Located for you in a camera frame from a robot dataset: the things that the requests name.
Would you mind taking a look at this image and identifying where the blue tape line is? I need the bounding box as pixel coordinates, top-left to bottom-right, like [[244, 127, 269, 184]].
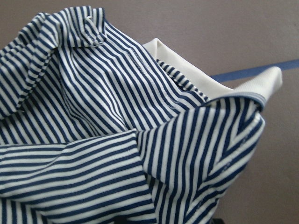
[[211, 59, 299, 83]]

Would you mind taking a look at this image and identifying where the navy white striped polo shirt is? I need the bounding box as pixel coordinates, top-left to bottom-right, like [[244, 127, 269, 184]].
[[0, 6, 282, 224]]

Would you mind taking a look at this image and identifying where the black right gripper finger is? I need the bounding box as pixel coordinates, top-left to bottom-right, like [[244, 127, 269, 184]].
[[211, 218, 225, 224]]

